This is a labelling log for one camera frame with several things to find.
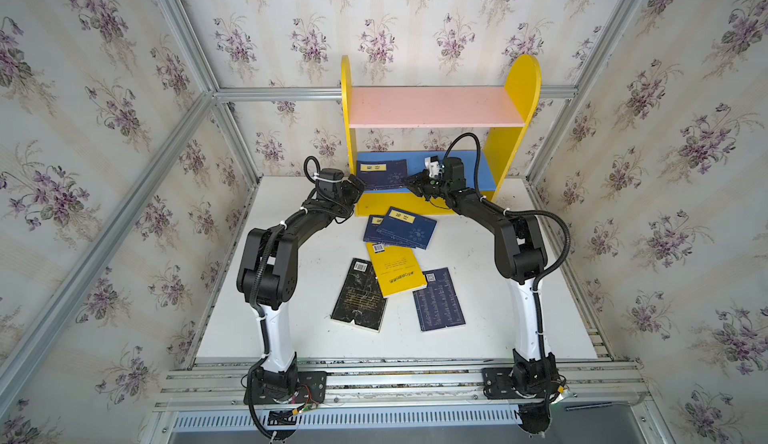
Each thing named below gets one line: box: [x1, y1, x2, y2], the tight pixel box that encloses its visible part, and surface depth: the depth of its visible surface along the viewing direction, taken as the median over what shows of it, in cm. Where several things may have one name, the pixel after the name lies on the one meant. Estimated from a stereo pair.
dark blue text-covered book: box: [412, 267, 466, 332], surface depth 88 cm
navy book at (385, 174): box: [356, 159, 408, 190], surface depth 103 cm
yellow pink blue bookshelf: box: [341, 54, 542, 216], surface depth 100 cm
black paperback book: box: [330, 258, 387, 333], surface depth 88 cm
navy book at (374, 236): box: [363, 214, 407, 247], surface depth 101 cm
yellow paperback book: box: [366, 242, 428, 298], surface depth 94 cm
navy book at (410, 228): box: [375, 206, 437, 250], surface depth 104 cm
